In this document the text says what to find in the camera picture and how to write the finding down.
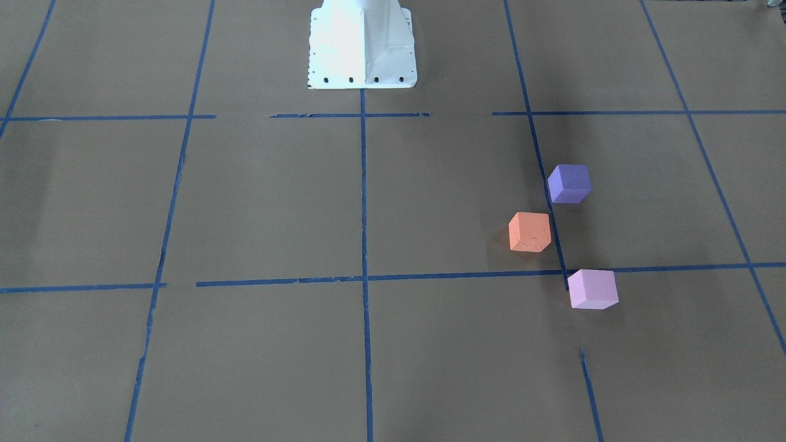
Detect dark purple foam block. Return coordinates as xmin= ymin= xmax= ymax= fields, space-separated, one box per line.
xmin=547 ymin=163 xmax=593 ymax=204

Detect orange foam block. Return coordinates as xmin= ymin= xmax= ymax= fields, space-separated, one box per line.
xmin=508 ymin=212 xmax=553 ymax=252

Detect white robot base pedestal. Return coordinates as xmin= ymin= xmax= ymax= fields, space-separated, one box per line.
xmin=307 ymin=1 xmax=418 ymax=90

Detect light pink foam block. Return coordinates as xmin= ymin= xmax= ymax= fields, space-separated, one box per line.
xmin=567 ymin=269 xmax=620 ymax=310

